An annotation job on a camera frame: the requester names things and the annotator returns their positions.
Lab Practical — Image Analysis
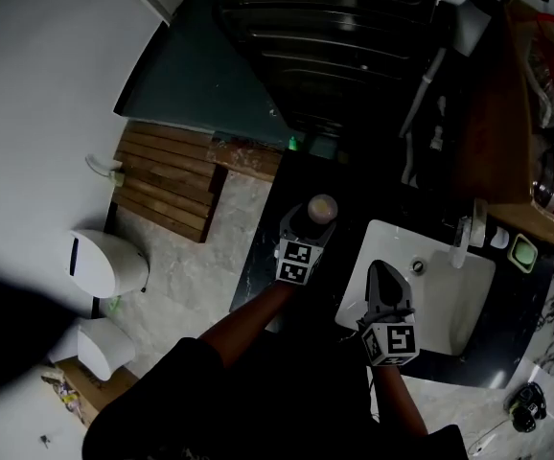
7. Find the wooden shelf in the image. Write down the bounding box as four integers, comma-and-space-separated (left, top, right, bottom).
451, 0, 554, 253

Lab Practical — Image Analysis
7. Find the black device with cable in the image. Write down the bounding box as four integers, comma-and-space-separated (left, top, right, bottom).
503, 380, 548, 434

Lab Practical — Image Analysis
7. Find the cardboard box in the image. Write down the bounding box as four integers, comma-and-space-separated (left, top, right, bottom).
51, 357, 140, 426

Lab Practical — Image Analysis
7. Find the white drain pipe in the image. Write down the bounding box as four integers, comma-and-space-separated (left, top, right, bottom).
398, 45, 449, 138

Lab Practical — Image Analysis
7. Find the white rounded container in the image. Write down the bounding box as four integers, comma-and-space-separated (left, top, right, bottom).
76, 317, 136, 381

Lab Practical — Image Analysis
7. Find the wooden slatted floor mat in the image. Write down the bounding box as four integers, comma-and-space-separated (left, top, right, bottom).
111, 121, 229, 244

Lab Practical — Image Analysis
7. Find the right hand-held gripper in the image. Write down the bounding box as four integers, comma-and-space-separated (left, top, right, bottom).
357, 258, 421, 368

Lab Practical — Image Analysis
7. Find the small white holder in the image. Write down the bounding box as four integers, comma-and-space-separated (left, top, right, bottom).
489, 225, 512, 251

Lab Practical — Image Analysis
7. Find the person's left forearm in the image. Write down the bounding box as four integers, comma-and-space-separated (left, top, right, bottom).
197, 279, 303, 369

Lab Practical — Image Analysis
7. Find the white sink basin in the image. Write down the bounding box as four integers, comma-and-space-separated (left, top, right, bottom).
334, 218, 497, 357

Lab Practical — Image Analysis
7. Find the black marble sink counter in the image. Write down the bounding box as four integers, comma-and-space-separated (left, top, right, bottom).
228, 149, 554, 390

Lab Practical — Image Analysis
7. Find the black panelled door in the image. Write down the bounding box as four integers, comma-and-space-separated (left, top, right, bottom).
209, 0, 446, 136

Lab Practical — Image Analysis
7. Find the pink-capped bottle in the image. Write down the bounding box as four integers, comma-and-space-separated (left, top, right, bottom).
307, 193, 339, 224

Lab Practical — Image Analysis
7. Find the chrome faucet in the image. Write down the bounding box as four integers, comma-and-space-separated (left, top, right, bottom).
448, 197, 490, 270

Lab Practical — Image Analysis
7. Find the dark teal partition panel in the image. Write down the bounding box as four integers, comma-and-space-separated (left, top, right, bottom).
112, 0, 289, 150

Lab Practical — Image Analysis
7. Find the person's black shirt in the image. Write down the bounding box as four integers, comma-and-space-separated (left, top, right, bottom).
81, 323, 470, 460

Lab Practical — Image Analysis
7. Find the person's right forearm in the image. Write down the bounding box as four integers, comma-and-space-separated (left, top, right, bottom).
371, 361, 429, 438

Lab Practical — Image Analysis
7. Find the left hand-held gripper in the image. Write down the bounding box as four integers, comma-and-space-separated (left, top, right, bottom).
275, 202, 338, 288

